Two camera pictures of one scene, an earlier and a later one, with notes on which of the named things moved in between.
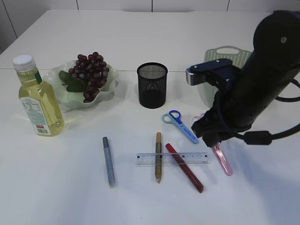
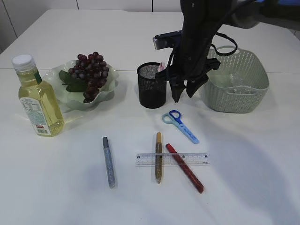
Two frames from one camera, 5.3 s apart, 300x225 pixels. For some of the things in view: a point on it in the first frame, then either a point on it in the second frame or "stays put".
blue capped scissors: [174, 117] stays put
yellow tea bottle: [38, 98] stays put
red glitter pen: [184, 168] stays put
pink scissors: [221, 154] → [161, 66]
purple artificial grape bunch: [89, 75] stays put
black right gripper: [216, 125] → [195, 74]
